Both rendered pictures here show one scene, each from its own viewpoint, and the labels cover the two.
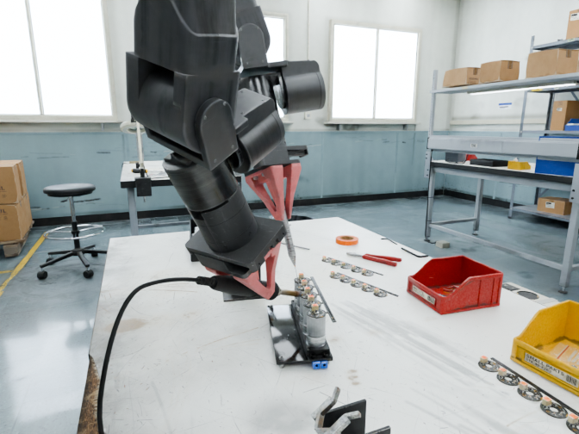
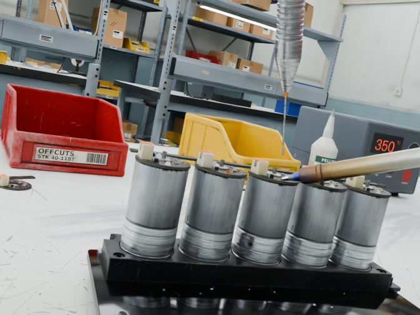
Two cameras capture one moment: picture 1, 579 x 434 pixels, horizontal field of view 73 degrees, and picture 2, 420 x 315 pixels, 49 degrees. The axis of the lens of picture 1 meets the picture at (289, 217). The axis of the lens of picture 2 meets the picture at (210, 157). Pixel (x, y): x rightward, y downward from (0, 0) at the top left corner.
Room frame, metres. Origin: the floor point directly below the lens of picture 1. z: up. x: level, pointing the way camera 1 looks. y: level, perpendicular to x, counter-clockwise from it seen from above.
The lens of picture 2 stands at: (0.60, 0.18, 0.85)
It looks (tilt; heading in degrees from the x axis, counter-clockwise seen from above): 9 degrees down; 257
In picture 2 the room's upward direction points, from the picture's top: 12 degrees clockwise
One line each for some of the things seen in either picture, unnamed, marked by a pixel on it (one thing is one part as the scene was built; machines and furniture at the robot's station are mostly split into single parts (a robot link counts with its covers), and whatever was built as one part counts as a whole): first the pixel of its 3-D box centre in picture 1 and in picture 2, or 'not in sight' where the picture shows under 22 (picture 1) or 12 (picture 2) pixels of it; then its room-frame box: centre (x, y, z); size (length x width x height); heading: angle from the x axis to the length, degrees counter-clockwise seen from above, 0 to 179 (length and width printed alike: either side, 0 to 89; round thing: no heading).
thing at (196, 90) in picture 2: not in sight; (198, 90); (0.06, -2.80, 0.80); 0.15 x 0.12 x 0.10; 131
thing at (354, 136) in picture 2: not in sight; (354, 150); (0.25, -0.43, 0.80); 0.15 x 0.12 x 0.10; 103
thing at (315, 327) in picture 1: (315, 330); (355, 231); (0.46, -0.03, 0.79); 0.02 x 0.02 x 0.05
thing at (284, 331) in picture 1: (295, 331); (264, 300); (0.51, -0.01, 0.76); 0.16 x 0.07 x 0.01; 8
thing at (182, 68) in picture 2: not in sight; (256, 85); (-0.31, -2.79, 0.90); 1.30 x 0.06 x 0.12; 22
